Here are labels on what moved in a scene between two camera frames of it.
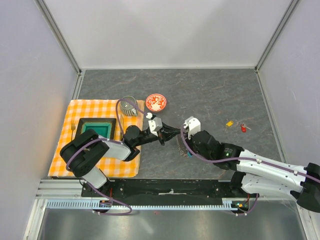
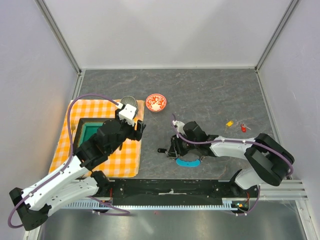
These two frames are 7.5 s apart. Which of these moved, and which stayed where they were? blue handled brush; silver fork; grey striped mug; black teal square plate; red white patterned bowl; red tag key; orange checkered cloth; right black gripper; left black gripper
Moved: blue handled brush; left black gripper; right black gripper
Stayed: red tag key; grey striped mug; black teal square plate; red white patterned bowl; orange checkered cloth; silver fork
